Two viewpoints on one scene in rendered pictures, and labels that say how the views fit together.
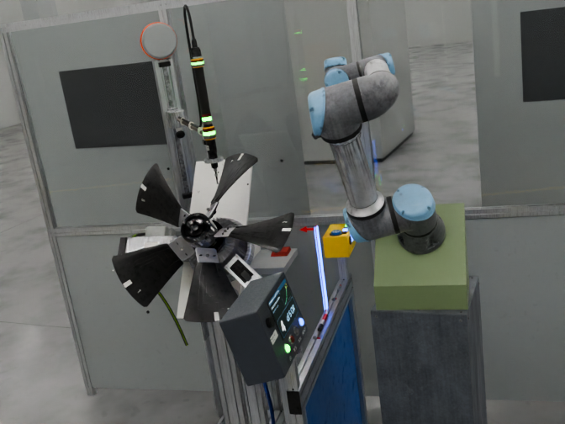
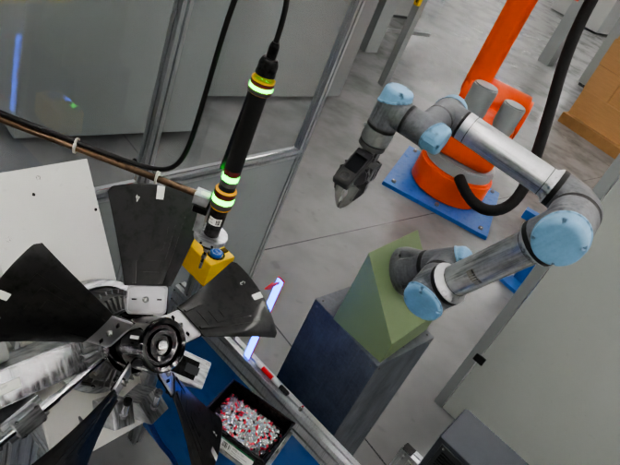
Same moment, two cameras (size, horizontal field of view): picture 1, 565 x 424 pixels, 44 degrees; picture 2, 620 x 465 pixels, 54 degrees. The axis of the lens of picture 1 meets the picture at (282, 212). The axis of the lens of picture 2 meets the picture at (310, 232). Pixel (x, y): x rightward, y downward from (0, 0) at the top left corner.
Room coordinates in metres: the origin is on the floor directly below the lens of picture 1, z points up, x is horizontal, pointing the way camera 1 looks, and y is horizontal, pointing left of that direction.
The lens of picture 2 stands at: (2.10, 1.16, 2.22)
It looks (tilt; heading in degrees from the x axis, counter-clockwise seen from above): 33 degrees down; 281
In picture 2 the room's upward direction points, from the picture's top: 24 degrees clockwise
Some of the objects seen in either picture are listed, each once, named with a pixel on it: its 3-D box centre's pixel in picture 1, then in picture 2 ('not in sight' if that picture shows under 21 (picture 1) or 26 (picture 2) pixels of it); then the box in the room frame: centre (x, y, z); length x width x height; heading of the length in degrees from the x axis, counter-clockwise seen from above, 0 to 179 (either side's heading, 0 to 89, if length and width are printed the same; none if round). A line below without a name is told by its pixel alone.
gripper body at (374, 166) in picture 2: not in sight; (364, 160); (2.32, -0.25, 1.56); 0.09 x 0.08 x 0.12; 82
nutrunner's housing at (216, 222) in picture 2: (204, 105); (237, 155); (2.47, 0.22, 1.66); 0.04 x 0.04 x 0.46
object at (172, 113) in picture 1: (176, 118); not in sight; (3.06, 0.41, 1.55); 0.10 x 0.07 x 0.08; 17
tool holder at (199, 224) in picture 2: (210, 147); (211, 218); (2.47, 0.22, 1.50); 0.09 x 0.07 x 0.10; 17
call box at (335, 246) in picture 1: (340, 241); (202, 256); (2.64, -0.21, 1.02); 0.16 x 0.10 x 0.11; 162
